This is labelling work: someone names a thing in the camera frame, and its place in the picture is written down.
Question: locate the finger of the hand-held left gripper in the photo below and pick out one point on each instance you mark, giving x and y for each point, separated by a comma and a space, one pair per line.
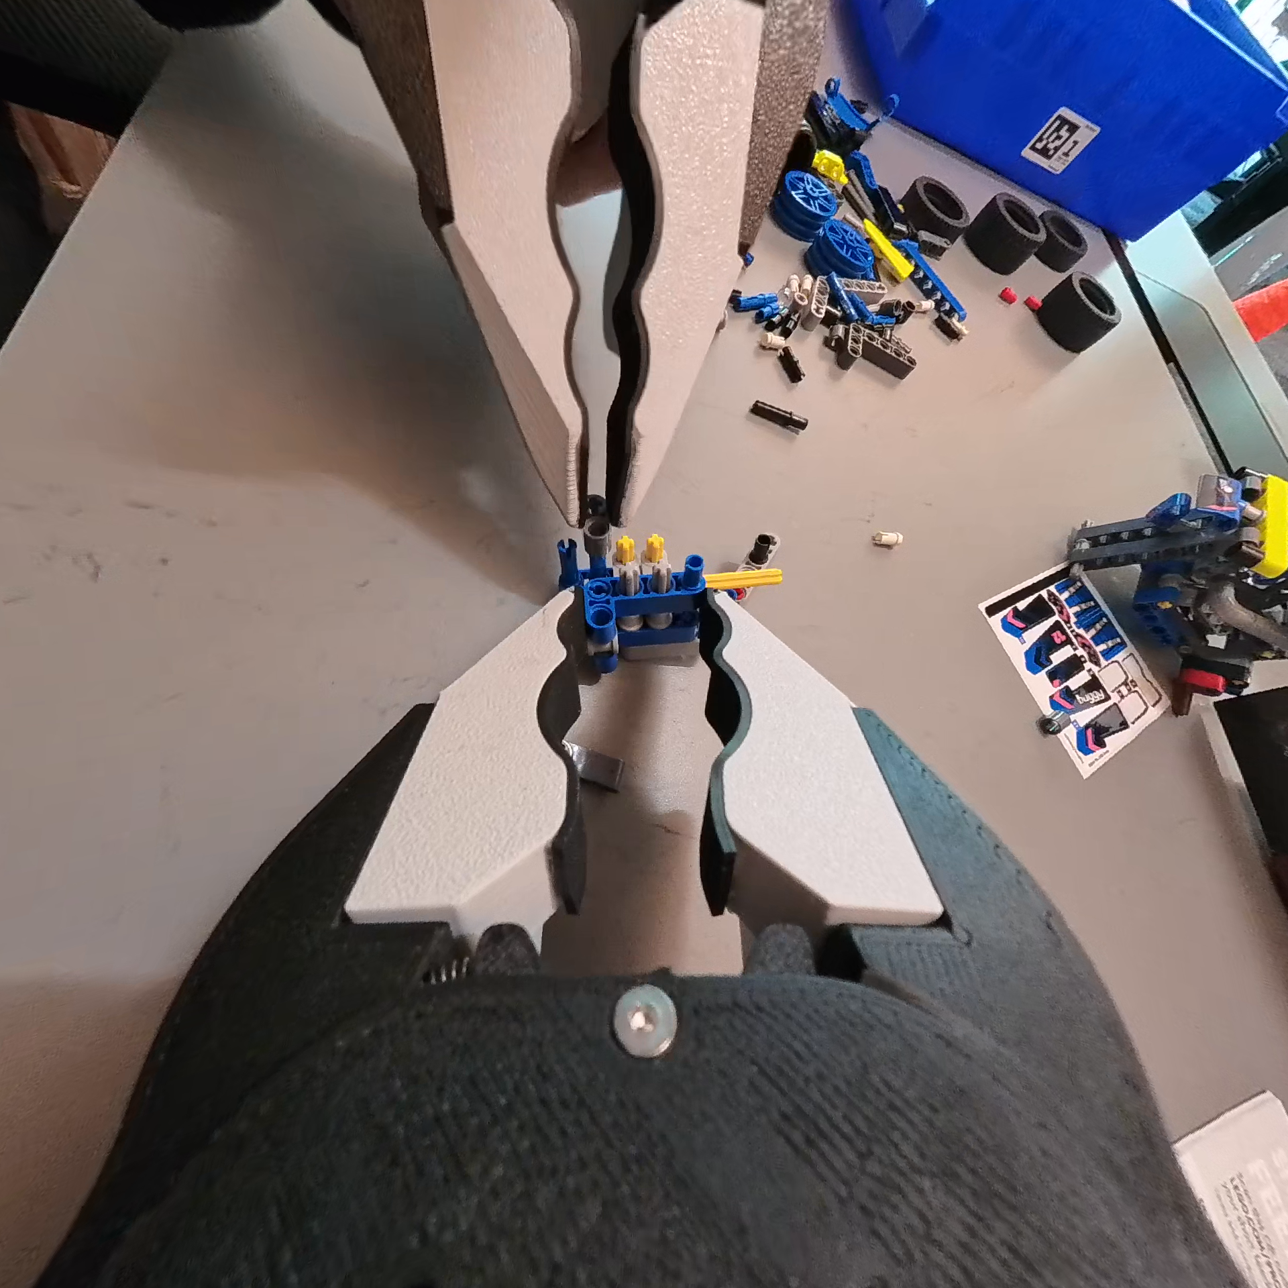
493, 150
695, 150

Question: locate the partly built lego buggy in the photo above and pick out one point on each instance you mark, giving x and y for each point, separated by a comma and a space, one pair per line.
1172, 589

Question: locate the dark grey lego connector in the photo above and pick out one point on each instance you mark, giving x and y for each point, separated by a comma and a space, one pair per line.
598, 523

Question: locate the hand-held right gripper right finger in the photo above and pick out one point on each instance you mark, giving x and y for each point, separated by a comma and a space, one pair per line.
825, 794

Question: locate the grey short lego beam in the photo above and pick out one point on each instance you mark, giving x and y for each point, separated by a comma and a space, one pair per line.
595, 770

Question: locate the black rubber lego tyre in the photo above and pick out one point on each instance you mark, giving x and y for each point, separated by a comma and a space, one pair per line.
1063, 241
1005, 233
1078, 311
936, 209

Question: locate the blue lego wheel rim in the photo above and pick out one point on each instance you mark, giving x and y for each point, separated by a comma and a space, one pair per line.
805, 201
841, 251

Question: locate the small dark grey lego piece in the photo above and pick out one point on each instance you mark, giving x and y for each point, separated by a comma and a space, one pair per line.
1051, 722

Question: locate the person's black shirt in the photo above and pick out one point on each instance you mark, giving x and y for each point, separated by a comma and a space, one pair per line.
80, 51

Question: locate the blue plastic bin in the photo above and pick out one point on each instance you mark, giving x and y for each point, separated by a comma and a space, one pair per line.
1037, 71

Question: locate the pile of loose lego pieces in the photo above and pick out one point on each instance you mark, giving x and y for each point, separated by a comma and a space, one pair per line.
865, 327

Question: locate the lego sticker sheet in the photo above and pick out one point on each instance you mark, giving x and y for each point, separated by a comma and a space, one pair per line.
1077, 669

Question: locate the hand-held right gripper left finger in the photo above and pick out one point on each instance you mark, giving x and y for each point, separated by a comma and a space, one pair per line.
464, 785

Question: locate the blue lego assembly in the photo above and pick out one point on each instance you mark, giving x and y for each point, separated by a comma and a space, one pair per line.
644, 609

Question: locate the short black lego connector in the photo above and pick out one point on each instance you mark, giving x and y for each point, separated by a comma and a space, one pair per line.
792, 363

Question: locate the white text leaflet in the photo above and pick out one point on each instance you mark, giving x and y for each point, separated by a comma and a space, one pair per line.
1242, 1198

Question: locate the long black lego pin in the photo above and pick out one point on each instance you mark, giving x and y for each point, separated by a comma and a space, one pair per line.
778, 416

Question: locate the orange cone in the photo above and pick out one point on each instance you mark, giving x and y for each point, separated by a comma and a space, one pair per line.
1265, 314

